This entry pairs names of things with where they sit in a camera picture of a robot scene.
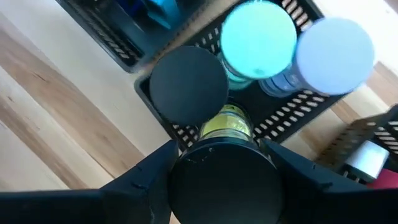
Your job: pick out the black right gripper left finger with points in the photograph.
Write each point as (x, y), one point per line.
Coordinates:
(146, 193)

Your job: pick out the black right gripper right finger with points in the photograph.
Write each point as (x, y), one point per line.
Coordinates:
(311, 199)

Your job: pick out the white USB charger cube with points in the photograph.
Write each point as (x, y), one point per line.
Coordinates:
(367, 158)

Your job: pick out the red plastic block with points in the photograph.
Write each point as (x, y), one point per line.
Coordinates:
(385, 182)

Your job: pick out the yellow sand hourglass black caps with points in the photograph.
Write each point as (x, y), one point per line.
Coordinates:
(225, 186)

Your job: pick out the red sand hourglass black caps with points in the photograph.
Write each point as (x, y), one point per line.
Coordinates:
(188, 85)

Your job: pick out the lavender hourglass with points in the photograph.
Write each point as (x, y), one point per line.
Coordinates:
(334, 56)

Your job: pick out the teal hourglass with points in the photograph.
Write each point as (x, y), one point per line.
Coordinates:
(258, 37)

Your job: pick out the teal plastic box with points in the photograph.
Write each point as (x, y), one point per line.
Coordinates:
(163, 14)

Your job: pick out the black slotted plastic basket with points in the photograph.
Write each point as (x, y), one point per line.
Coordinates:
(102, 31)
(342, 137)
(280, 118)

